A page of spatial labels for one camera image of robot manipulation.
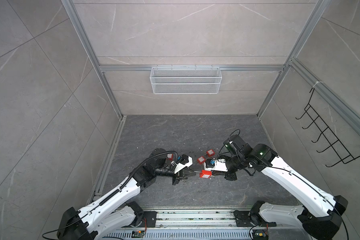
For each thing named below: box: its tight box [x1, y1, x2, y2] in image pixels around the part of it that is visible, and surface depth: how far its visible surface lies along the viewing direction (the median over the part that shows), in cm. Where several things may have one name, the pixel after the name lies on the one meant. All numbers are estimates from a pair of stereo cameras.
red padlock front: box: [199, 169, 212, 179], surface depth 66 cm
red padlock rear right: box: [206, 149, 215, 157], surface depth 99 cm
